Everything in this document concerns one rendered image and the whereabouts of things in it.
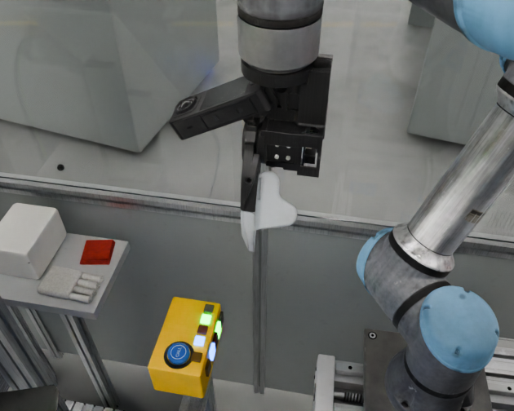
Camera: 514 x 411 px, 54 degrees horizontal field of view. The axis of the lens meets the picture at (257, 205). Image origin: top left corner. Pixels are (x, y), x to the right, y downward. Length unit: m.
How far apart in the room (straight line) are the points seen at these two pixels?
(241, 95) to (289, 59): 0.07
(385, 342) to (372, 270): 0.20
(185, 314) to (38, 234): 0.53
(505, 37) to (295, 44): 0.17
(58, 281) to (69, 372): 0.94
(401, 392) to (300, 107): 0.59
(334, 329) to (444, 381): 0.82
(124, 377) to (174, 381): 1.23
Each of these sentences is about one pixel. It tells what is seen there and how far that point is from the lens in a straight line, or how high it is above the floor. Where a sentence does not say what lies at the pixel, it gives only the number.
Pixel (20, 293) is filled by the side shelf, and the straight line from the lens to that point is 1.42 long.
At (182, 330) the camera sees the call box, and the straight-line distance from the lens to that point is 0.99.
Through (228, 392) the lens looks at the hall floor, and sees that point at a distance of 2.11.
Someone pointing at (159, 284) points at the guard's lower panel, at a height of 0.63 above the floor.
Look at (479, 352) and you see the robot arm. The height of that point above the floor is 1.25.
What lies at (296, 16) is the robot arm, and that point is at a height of 1.73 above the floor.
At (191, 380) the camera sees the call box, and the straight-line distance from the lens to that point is 0.96.
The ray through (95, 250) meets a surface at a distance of 1.42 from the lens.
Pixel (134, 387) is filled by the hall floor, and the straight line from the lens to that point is 2.17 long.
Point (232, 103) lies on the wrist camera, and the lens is 0.50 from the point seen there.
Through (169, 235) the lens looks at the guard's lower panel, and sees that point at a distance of 1.43.
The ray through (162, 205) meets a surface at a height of 0.99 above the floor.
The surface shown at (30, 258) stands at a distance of 1.37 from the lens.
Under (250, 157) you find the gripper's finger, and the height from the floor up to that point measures 1.59.
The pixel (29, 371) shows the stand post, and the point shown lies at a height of 0.73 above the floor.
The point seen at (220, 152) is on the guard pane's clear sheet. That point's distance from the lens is 1.19.
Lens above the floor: 1.91
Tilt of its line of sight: 44 degrees down
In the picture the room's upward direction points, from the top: straight up
